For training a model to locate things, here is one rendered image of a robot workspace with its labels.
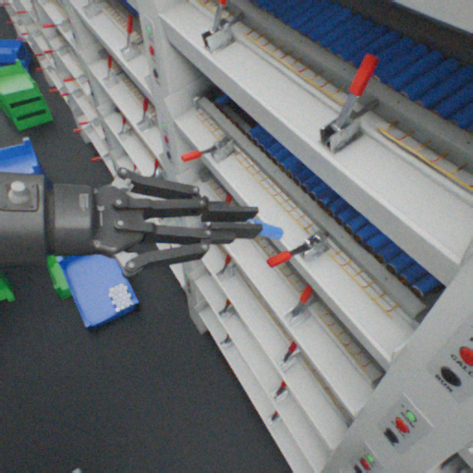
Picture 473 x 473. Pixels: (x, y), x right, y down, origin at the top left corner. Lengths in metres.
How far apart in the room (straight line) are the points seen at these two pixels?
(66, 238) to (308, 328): 0.47
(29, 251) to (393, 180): 0.35
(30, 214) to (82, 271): 1.34
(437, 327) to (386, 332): 0.12
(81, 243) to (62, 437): 1.17
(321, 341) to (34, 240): 0.50
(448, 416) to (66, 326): 1.43
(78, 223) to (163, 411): 1.13
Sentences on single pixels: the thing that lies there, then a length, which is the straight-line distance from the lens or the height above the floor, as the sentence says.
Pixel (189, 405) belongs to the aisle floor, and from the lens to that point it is 1.49.
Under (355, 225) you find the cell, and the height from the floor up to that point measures 0.98.
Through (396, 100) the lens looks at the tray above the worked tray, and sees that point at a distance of 0.47.
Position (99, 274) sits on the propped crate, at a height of 0.07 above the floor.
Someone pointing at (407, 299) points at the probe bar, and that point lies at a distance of 0.54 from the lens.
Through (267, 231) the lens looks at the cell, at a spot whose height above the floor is 1.01.
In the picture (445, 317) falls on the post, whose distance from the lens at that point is 0.43.
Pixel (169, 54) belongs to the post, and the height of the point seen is 1.07.
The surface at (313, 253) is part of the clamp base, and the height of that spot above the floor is 0.96.
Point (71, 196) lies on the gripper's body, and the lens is 0.43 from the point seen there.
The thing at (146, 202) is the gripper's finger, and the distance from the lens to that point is 0.46.
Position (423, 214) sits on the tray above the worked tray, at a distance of 0.41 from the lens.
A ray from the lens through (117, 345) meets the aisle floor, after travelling 1.62.
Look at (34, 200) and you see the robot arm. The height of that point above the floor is 1.14.
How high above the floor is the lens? 1.41
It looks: 49 degrees down
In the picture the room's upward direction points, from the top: straight up
